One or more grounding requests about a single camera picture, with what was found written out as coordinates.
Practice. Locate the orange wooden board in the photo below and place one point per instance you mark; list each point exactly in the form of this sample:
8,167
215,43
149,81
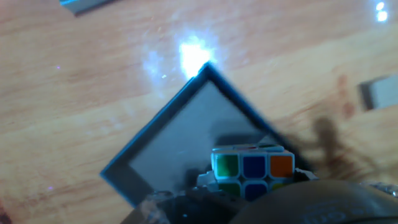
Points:
77,77

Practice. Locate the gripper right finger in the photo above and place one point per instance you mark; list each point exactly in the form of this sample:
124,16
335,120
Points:
306,175

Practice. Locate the light blue gift box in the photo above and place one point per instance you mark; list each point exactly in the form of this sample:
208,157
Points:
84,5

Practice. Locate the white-edged Rubik's cube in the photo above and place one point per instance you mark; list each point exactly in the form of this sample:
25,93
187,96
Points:
253,166

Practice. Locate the black gift box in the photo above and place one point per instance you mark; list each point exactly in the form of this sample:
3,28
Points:
186,130

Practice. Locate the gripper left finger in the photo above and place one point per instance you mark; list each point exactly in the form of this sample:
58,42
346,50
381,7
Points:
205,205

